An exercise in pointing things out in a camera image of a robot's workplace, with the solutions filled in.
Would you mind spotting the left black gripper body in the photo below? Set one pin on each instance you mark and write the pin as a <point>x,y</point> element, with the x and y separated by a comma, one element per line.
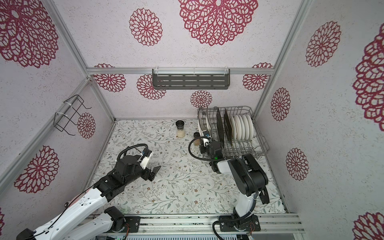
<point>140,172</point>

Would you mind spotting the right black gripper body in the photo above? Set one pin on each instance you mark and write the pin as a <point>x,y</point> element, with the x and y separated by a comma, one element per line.
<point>204,150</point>

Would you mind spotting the white square plate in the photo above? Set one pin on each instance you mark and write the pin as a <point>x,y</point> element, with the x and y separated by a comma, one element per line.
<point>209,128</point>
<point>202,129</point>

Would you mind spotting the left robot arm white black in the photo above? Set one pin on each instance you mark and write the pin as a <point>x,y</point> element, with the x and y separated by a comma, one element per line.
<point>68,225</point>

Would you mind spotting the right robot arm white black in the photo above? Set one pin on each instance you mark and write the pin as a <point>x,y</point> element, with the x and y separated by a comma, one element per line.
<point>249,177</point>

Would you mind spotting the small amber spice jar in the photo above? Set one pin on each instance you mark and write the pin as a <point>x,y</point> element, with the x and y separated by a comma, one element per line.
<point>196,142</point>

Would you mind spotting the white round plate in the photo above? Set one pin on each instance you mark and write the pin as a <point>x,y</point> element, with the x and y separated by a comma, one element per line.
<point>234,128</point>
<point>238,127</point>
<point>251,127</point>
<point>246,131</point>

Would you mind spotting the salt grinder black lid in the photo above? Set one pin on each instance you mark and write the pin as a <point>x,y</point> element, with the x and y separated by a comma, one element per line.
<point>180,129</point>

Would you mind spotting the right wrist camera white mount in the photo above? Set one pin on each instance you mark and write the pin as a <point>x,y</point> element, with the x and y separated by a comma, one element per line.
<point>207,139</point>

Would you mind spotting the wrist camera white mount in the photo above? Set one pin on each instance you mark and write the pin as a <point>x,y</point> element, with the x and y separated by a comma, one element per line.
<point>145,159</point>
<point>207,139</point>

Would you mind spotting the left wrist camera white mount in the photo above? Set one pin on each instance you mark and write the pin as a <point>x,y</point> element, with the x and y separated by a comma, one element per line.
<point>145,159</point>

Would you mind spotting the grey wire dish rack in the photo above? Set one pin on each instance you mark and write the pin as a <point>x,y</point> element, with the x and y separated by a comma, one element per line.
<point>258,146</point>

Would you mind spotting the aluminium front rail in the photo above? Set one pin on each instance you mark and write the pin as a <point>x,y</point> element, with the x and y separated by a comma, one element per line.
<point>207,224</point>

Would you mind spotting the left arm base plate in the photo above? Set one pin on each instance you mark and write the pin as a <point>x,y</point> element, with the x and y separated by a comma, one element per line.
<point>127,224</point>

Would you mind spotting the black wire wall holder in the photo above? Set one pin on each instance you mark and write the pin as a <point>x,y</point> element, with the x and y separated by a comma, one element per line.
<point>65,117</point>

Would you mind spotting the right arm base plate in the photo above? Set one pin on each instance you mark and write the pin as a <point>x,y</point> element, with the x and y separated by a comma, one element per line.
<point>249,224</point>

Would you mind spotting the grey wall shelf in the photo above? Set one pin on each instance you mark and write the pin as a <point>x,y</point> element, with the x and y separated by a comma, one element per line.
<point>191,80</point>

